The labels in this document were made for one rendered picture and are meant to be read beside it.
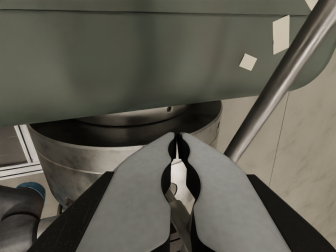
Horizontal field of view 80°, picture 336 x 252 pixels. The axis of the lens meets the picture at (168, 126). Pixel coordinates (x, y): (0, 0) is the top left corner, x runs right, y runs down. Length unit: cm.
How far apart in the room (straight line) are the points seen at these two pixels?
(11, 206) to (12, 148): 91
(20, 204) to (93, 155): 38
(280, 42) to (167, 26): 11
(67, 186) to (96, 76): 17
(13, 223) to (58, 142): 33
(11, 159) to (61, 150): 128
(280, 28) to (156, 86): 13
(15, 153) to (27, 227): 100
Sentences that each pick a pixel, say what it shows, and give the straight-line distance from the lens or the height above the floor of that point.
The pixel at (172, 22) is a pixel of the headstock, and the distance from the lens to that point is 17.
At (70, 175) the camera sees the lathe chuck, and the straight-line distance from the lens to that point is 28.
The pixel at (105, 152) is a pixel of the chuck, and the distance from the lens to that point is 23.
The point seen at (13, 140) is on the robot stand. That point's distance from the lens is 146.
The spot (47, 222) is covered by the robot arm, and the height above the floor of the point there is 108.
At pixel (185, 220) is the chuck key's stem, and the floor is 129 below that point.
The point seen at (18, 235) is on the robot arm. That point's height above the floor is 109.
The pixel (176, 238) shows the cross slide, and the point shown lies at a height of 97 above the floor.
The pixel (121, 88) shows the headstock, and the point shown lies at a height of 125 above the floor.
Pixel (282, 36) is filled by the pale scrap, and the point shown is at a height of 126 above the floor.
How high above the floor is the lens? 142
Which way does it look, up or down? 56 degrees down
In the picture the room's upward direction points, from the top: 144 degrees clockwise
